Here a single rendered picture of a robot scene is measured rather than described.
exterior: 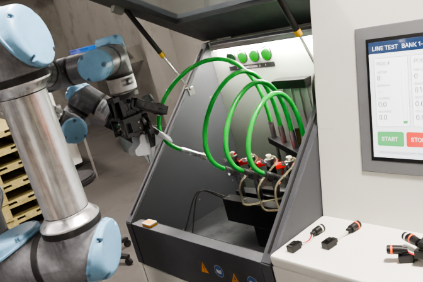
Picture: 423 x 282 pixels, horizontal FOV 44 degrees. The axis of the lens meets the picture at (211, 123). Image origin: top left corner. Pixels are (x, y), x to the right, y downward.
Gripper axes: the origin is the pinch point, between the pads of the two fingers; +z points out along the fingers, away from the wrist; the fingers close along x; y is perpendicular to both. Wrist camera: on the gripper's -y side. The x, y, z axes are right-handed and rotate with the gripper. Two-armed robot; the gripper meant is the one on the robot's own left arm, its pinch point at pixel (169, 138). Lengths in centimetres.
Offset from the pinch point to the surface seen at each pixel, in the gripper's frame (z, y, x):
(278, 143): 31.6, -16.7, -4.0
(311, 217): 44, -2, 30
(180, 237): 18.4, 23.7, 9.3
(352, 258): 50, 0, 52
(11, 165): -120, 107, -316
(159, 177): 3.5, 14.7, -19.6
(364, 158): 45, -22, 41
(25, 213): -90, 142, -329
